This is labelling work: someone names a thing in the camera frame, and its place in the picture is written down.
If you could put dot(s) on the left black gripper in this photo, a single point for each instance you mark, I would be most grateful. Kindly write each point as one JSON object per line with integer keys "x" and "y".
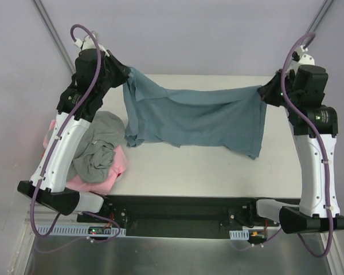
{"x": 118, "y": 72}

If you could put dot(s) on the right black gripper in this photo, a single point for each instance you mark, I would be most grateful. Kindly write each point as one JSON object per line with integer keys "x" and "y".
{"x": 271, "y": 90}

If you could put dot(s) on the blue-grey t shirt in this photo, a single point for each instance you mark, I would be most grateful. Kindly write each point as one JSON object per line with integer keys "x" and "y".
{"x": 231, "y": 118}

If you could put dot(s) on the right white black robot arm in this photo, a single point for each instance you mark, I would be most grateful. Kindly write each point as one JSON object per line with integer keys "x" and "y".
{"x": 314, "y": 128}

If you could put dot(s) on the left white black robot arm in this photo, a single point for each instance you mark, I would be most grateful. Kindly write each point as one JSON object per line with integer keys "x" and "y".
{"x": 95, "y": 75}

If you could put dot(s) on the grey t shirt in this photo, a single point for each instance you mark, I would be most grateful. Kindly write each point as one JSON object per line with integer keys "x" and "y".
{"x": 95, "y": 153}

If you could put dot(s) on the pink t shirt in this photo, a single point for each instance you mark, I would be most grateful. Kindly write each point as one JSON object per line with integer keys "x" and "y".
{"x": 118, "y": 167}

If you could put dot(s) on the left aluminium frame post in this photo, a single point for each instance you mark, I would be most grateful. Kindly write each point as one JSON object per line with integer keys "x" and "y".
{"x": 52, "y": 31}

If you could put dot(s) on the aluminium frame post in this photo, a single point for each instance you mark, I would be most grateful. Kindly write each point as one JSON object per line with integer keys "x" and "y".
{"x": 52, "y": 31}
{"x": 320, "y": 16}

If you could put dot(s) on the right aluminium frame post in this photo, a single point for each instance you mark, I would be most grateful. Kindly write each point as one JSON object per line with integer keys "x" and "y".
{"x": 320, "y": 16}

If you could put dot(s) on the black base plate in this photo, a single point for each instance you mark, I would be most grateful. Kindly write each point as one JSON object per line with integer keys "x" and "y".
{"x": 179, "y": 217}

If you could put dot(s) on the right slotted cable duct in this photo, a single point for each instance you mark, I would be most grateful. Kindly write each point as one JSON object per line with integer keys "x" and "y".
{"x": 239, "y": 235}

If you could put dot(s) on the slotted cable duct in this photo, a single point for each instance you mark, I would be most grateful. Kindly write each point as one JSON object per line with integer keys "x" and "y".
{"x": 239, "y": 235}
{"x": 87, "y": 231}

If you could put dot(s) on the left slotted cable duct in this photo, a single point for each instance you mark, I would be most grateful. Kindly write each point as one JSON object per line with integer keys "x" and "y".
{"x": 87, "y": 231}

